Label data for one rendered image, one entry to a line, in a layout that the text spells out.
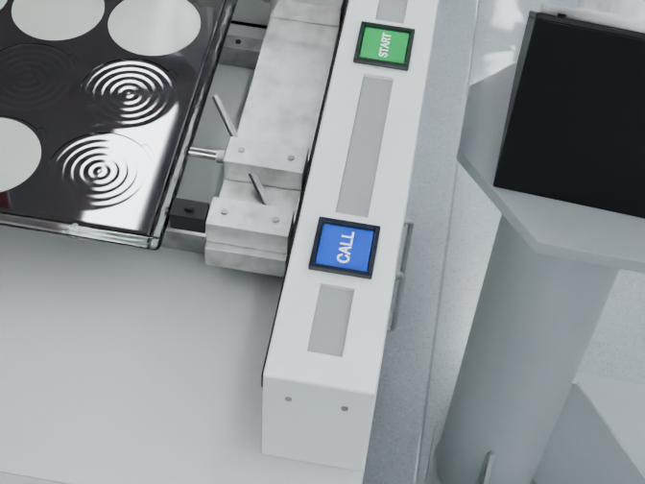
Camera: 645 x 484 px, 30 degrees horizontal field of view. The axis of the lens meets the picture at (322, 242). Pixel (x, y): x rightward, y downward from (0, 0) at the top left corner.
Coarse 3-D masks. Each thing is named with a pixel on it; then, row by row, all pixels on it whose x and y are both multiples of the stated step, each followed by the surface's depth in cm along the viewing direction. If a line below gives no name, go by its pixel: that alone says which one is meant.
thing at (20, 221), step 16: (0, 224) 114; (16, 224) 114; (32, 224) 114; (48, 224) 114; (64, 224) 114; (80, 224) 114; (96, 240) 114; (112, 240) 113; (128, 240) 113; (144, 240) 113
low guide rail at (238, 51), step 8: (232, 40) 137; (240, 40) 137; (248, 40) 137; (256, 40) 137; (208, 48) 137; (224, 48) 137; (232, 48) 137; (240, 48) 137; (248, 48) 137; (256, 48) 137; (224, 56) 138; (232, 56) 138; (240, 56) 138; (248, 56) 137; (256, 56) 137; (232, 64) 139; (240, 64) 139; (248, 64) 138
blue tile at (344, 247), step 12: (324, 228) 107; (336, 228) 107; (348, 228) 107; (324, 240) 106; (336, 240) 106; (348, 240) 106; (360, 240) 107; (372, 240) 107; (324, 252) 106; (336, 252) 106; (348, 252) 106; (360, 252) 106; (324, 264) 105; (336, 264) 105; (348, 264) 105; (360, 264) 105
